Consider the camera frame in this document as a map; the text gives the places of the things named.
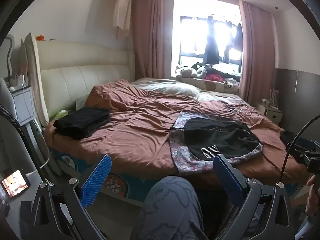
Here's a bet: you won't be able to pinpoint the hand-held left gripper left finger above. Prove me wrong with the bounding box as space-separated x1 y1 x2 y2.
20 154 113 240

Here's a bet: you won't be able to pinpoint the floral patterned cloth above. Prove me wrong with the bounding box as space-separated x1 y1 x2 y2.
169 111 264 173

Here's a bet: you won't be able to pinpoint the black pants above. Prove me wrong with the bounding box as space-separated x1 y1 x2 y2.
184 117 260 161

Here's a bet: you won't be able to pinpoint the cream padded headboard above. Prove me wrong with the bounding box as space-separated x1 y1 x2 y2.
21 32 50 127

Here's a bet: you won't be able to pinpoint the window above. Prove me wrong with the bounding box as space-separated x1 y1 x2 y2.
172 0 244 79

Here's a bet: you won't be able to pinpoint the folded black clothes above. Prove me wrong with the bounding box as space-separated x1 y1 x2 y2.
54 107 112 140

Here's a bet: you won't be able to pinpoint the plush toy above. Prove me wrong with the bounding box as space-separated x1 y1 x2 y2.
175 65 208 79

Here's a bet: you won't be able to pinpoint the person's patterned trouser leg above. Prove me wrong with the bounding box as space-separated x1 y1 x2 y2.
131 176 203 240

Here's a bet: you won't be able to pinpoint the green cloth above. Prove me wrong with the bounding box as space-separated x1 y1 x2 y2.
53 109 71 118

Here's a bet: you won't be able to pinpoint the black cloth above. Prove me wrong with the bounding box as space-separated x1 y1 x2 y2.
279 130 298 143

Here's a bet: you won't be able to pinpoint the person's right hand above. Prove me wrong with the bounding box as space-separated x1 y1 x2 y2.
307 174 320 218

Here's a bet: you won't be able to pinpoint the grey bedside cabinet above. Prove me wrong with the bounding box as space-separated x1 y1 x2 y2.
11 85 36 126

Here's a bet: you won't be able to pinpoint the hanging black dress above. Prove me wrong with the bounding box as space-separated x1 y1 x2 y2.
203 16 221 64

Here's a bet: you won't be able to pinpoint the tangled black cable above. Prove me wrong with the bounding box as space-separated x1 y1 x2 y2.
225 104 251 113

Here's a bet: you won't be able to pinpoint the white charging cable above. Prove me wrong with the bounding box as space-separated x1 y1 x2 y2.
24 120 48 178

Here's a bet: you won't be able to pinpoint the gooseneck lamp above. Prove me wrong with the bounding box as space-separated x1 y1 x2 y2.
4 35 16 86

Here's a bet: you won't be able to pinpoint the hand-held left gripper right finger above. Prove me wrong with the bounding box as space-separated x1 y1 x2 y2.
213 154 308 240

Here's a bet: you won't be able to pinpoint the hanging beige cloth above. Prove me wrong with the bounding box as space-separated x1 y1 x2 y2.
112 0 132 39

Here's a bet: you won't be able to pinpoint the white pillow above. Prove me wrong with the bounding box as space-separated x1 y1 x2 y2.
130 77 200 98

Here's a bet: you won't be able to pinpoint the blue cartoon bed sheet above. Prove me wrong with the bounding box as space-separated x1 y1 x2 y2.
50 147 180 202

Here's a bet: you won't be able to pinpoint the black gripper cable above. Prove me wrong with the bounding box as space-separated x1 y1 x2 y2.
279 114 320 184

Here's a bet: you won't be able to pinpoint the brown blanket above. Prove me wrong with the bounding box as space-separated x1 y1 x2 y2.
46 79 310 182

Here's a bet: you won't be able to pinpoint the white nightstand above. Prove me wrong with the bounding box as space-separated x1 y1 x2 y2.
255 102 283 125

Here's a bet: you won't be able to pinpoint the phone with lit screen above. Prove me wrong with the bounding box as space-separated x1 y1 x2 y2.
0 169 31 198

